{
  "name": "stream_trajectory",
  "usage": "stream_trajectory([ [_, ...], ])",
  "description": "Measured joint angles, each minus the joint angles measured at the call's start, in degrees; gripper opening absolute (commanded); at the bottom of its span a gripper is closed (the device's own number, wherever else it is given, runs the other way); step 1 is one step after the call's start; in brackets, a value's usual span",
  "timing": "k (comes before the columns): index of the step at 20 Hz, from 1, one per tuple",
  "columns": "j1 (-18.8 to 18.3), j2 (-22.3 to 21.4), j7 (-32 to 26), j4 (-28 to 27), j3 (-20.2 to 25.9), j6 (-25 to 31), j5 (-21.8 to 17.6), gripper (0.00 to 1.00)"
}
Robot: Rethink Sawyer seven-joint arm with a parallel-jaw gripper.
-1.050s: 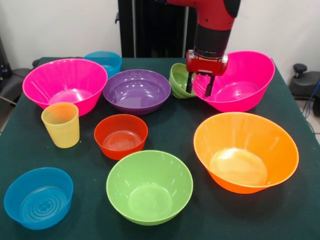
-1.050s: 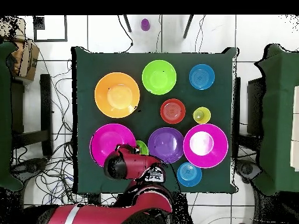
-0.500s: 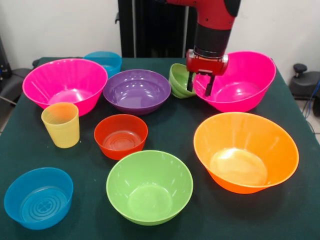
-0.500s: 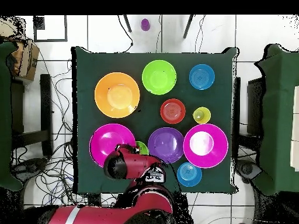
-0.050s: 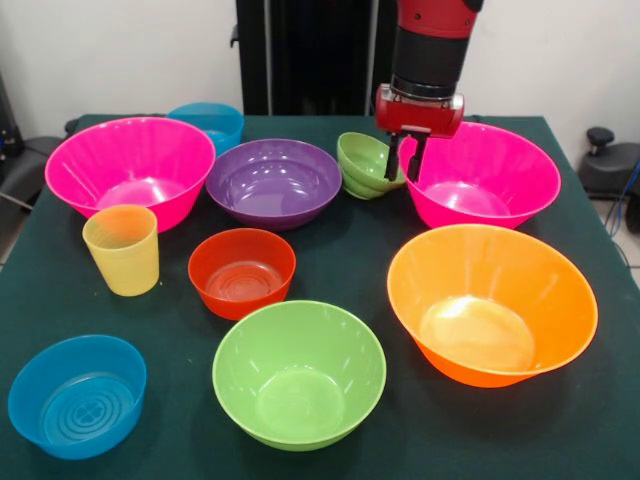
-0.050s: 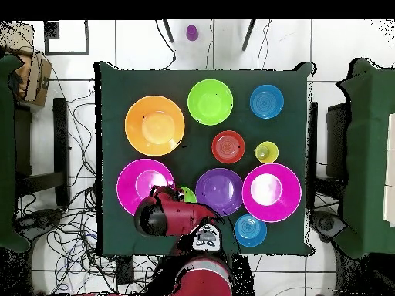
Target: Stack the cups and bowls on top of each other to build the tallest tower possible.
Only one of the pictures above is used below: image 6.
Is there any small green plastic bowl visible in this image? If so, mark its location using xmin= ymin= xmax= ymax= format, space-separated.
xmin=178 ymin=185 xmax=198 ymax=204

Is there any pink plastic bowl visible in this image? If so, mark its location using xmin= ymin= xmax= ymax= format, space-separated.
xmin=241 ymin=163 xmax=302 ymax=224
xmin=116 ymin=158 xmax=176 ymax=217

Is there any red plastic bowl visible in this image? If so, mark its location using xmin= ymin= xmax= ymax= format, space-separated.
xmin=211 ymin=129 xmax=247 ymax=165

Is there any purple plastic bowl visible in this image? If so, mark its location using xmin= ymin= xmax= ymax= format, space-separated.
xmin=194 ymin=167 xmax=245 ymax=217

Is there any orange plastic bowl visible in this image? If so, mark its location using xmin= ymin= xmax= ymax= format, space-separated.
xmin=124 ymin=95 xmax=186 ymax=157

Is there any large green plastic bowl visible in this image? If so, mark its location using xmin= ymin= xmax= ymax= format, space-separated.
xmin=187 ymin=79 xmax=235 ymax=126

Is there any yellow plastic cup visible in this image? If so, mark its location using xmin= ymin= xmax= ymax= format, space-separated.
xmin=254 ymin=140 xmax=279 ymax=164

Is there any blue plastic bowl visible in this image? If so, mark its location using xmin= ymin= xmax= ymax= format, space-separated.
xmin=249 ymin=84 xmax=285 ymax=120
xmin=233 ymin=214 xmax=268 ymax=248

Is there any dark green table cloth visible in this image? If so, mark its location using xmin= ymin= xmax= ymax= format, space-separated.
xmin=93 ymin=61 xmax=317 ymax=257

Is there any purple plastic cup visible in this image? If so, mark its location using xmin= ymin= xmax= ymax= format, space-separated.
xmin=185 ymin=24 xmax=199 ymax=42

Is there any black tripod leg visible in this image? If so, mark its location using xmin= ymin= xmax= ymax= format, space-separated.
xmin=241 ymin=19 xmax=257 ymax=52
xmin=162 ymin=19 xmax=175 ymax=44

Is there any black stand base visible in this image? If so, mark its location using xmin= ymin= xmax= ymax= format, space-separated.
xmin=13 ymin=208 xmax=64 ymax=240
xmin=310 ymin=210 xmax=347 ymax=244

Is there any green cloth side table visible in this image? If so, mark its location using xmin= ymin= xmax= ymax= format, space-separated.
xmin=334 ymin=57 xmax=395 ymax=259
xmin=0 ymin=54 xmax=32 ymax=254

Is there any cardboard box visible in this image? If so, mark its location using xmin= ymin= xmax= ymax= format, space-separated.
xmin=0 ymin=21 xmax=53 ymax=108

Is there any white box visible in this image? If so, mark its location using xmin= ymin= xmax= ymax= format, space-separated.
xmin=383 ymin=113 xmax=395 ymax=227

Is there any tangle of floor cables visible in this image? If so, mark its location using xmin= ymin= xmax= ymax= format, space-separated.
xmin=15 ymin=70 xmax=161 ymax=296

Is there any black chair frame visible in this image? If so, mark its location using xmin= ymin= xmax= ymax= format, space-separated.
xmin=13 ymin=97 xmax=71 ymax=208

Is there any black square frame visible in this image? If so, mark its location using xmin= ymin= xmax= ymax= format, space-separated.
xmin=43 ymin=20 xmax=90 ymax=57

